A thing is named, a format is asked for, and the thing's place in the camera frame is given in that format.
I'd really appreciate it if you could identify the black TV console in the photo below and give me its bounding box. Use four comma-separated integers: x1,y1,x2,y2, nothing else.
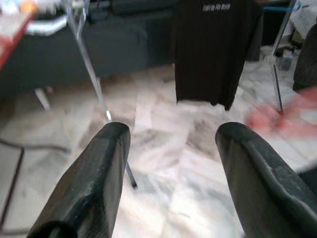
0,0,180,111

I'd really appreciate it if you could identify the marble-top folding table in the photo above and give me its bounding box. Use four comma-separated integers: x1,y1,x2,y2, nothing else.
0,11,71,235

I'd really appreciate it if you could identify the black shirt with white print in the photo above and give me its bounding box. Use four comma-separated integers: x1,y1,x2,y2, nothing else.
172,0,264,111

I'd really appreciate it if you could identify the lace-covered side table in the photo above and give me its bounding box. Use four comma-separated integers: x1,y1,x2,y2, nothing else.
288,7,317,49

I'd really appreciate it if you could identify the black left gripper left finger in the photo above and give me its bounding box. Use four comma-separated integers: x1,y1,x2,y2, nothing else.
26,121,131,238

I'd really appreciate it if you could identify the silver metal clothes rack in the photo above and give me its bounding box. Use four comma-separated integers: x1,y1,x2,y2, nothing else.
61,0,302,189

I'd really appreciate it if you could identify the red plastic hanger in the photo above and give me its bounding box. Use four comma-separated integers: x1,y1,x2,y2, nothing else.
246,85,317,136

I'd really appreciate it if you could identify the dark grey fabric sofa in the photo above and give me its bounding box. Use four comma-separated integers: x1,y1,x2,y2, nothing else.
293,23,317,93

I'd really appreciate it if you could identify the orange round plush toy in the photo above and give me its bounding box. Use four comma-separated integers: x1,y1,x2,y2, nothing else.
19,0,36,13

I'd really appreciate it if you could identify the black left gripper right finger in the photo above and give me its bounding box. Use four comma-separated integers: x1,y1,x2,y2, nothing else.
215,121,317,238

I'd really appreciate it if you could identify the blue plastic hanger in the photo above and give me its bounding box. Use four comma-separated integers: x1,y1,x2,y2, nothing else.
262,0,302,12

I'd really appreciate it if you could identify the white paper stack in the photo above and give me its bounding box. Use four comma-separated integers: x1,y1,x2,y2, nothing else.
26,16,68,36

